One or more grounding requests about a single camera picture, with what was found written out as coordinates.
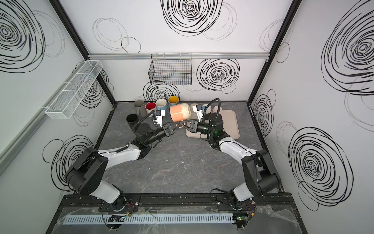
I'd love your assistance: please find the black wire basket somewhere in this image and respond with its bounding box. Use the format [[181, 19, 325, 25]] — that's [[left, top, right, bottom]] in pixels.
[[148, 53, 192, 85]]

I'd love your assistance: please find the white black mug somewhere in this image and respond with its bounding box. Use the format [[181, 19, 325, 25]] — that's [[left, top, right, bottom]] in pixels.
[[203, 104, 211, 114]]

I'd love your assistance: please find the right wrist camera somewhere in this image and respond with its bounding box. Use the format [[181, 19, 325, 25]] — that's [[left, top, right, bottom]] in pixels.
[[193, 104, 204, 122]]

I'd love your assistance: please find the cream speckled mug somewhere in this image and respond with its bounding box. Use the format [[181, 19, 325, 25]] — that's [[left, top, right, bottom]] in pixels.
[[190, 103, 198, 113]]

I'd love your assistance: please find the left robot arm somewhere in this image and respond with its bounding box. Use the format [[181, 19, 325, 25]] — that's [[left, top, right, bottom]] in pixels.
[[64, 122, 179, 212]]

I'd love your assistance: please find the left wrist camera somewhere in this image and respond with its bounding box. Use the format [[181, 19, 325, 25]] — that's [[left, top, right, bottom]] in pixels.
[[153, 110, 165, 128]]

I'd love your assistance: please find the beige plastic tray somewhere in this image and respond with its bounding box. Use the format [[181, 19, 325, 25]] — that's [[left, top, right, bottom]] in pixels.
[[186, 110, 240, 140]]

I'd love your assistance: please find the pink mug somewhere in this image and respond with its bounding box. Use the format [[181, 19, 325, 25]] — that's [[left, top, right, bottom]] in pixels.
[[212, 105, 222, 114]]

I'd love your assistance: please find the grey mug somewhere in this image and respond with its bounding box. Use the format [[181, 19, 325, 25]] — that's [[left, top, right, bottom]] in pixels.
[[133, 100, 147, 117]]

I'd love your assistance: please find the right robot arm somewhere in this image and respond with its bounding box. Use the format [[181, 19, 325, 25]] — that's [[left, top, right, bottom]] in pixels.
[[180, 114, 281, 202]]

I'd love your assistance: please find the blue butterfly mug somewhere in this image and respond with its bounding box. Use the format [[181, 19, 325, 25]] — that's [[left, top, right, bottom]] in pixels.
[[168, 96, 179, 106]]

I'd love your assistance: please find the white slotted cable duct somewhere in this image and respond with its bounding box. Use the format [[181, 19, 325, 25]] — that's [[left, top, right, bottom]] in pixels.
[[62, 214, 235, 225]]

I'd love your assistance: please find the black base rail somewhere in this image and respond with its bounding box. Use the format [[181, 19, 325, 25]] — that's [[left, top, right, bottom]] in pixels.
[[59, 193, 295, 212]]

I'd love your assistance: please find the white red mug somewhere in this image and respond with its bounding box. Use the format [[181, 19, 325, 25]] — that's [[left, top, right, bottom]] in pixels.
[[145, 102, 157, 116]]

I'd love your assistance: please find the cream peach mug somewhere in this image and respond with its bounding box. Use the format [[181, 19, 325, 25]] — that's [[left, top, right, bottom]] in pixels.
[[169, 103, 191, 122]]

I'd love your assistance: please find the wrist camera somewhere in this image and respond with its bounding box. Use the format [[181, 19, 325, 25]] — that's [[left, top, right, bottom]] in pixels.
[[193, 104, 204, 122], [153, 110, 165, 128]]

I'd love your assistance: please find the light blue mug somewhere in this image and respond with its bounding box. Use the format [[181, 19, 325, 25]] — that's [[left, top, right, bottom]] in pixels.
[[155, 99, 168, 111]]

